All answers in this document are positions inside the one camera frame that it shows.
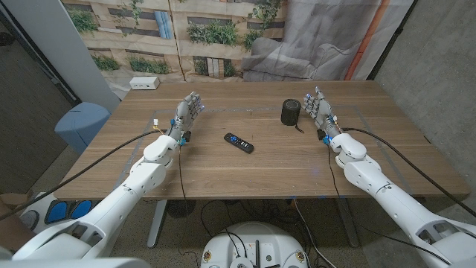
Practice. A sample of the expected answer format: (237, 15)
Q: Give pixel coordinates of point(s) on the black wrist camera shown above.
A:
(321, 134)
(186, 136)

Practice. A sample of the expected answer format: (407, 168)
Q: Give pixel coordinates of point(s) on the grey tape outline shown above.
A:
(241, 109)

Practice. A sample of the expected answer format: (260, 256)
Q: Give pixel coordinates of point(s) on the black TV remote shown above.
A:
(238, 142)

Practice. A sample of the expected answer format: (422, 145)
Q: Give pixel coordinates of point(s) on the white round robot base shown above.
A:
(256, 238)

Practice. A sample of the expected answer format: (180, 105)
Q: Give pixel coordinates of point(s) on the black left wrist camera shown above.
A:
(186, 136)

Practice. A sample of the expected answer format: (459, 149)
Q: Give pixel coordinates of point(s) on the black backdrop stand pole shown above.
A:
(392, 39)

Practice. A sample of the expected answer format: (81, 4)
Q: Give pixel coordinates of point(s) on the black cylindrical speaker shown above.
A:
(291, 113)

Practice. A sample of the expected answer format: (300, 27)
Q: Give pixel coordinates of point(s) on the printed fabric backdrop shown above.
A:
(223, 37)

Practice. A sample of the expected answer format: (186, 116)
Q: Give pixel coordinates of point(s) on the white table leg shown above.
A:
(349, 227)
(156, 227)

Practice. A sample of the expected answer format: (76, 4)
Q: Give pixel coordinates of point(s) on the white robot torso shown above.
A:
(74, 263)

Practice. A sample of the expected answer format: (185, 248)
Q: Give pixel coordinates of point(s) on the brown cardboard box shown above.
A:
(11, 232)

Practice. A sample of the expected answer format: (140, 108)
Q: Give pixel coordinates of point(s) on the blue-grey stool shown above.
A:
(82, 123)

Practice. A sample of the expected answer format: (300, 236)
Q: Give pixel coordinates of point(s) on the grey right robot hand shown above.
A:
(321, 109)

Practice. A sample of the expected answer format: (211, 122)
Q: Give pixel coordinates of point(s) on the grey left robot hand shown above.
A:
(186, 111)

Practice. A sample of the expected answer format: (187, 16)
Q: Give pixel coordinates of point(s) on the white power strip box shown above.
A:
(144, 83)

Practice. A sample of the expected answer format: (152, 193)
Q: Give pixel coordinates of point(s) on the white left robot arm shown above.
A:
(141, 178)

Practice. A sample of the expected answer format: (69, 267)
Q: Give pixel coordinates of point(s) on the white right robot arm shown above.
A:
(372, 178)

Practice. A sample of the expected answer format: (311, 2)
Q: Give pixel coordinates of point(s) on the black round floor foot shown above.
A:
(181, 209)

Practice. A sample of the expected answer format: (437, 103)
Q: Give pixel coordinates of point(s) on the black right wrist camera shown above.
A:
(321, 134)

